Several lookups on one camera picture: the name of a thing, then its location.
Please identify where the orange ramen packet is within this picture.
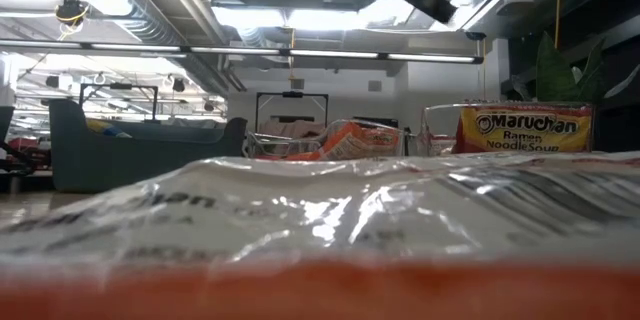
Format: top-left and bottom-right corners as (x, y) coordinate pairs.
(287, 120), (369, 161)
(0, 152), (640, 320)
(359, 127), (402, 157)

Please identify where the red beef ramen packet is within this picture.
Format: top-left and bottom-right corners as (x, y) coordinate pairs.
(452, 104), (594, 154)
(424, 134), (456, 156)

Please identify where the blue soy sauce ramen packet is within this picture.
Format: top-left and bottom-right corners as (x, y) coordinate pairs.
(87, 118), (132, 139)

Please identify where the pink cloth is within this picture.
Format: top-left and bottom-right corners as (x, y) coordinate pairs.
(259, 119), (329, 142)

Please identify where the black monitor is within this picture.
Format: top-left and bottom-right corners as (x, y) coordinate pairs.
(352, 116), (401, 129)

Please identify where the clear plastic bin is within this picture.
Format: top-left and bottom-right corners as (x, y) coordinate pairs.
(244, 118), (409, 160)
(419, 102), (596, 156)

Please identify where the long ceiling light strip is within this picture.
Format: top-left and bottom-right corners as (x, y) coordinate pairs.
(0, 38), (485, 65)

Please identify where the blue-grey plastic bin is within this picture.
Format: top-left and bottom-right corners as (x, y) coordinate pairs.
(48, 98), (249, 194)

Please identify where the green artificial plant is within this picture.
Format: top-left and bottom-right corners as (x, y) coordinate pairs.
(534, 31), (640, 106)

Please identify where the black background frame stand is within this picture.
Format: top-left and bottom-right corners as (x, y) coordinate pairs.
(254, 91), (331, 134)
(79, 82), (160, 122)

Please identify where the silver ventilation duct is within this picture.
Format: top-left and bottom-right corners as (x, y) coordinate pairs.
(42, 0), (241, 96)

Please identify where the black ceiling cable reel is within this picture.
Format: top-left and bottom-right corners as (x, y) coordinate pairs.
(54, 0), (91, 26)

